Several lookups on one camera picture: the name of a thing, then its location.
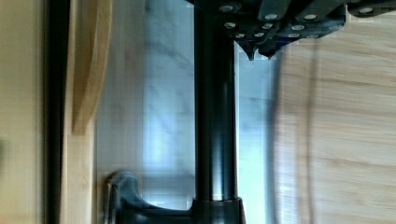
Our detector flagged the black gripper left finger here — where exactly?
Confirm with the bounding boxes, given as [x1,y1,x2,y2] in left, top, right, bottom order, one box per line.
[218,0,280,61]

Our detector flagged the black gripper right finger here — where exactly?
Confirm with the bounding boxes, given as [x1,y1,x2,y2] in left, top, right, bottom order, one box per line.
[258,0,395,58]

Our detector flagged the wooden drawer with black handle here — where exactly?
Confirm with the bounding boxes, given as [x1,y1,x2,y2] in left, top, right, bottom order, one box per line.
[1,0,243,224]

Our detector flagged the wooden cutting board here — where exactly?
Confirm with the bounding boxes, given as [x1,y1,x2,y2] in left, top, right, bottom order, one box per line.
[276,13,396,224]

